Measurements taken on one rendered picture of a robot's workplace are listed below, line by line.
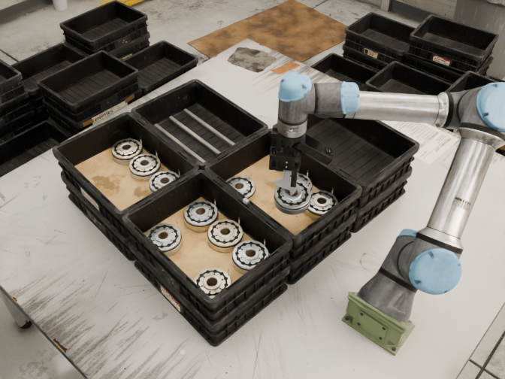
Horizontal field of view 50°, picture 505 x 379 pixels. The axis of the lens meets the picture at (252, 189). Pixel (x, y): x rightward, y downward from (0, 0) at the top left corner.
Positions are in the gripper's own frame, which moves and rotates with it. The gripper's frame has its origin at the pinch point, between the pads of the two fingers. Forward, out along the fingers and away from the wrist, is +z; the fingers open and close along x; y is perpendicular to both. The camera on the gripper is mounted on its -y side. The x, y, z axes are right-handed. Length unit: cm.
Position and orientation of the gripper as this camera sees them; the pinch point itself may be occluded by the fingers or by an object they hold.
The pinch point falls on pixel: (294, 186)
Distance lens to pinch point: 152.3
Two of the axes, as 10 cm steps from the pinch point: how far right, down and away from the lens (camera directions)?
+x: -1.5, 7.0, -7.0
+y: -9.9, -1.1, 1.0
